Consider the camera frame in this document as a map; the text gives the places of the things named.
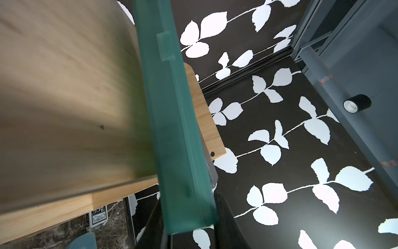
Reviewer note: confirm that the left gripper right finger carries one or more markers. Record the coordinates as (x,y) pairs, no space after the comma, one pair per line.
(227,233)

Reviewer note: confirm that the black tape roll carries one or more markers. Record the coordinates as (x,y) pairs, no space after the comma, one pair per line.
(357,103)

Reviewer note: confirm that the small printed card box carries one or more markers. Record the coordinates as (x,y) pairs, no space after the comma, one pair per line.
(96,217)

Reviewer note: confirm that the dark green pencil case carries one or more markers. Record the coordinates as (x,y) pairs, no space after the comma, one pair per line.
(187,199)

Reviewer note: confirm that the teal pencil case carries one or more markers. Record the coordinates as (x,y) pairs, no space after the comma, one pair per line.
(85,241)

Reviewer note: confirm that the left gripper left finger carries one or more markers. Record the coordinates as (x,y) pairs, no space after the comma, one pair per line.
(154,235)

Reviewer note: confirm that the wooden two-tier shelf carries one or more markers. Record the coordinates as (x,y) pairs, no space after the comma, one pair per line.
(75,127)

